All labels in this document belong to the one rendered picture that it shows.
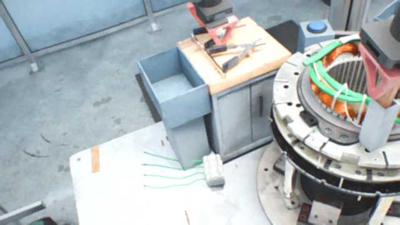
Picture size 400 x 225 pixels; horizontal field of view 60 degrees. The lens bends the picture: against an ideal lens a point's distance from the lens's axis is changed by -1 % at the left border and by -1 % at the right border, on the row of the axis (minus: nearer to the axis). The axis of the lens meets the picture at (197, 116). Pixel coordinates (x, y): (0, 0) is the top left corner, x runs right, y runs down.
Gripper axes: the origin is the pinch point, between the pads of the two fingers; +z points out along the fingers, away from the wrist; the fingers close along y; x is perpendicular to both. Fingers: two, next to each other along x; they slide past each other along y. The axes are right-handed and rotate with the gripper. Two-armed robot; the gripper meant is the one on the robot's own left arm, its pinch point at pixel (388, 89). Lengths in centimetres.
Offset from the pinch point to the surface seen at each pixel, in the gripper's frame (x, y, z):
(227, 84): 24.1, -15.1, 18.4
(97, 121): 126, -74, 136
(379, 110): -1.1, -0.9, 2.8
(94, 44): 219, -75, 145
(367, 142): -1.7, -0.7, 9.8
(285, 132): 7.3, -9.3, 15.9
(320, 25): 37.7, 12.5, 19.3
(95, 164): 32, -52, 48
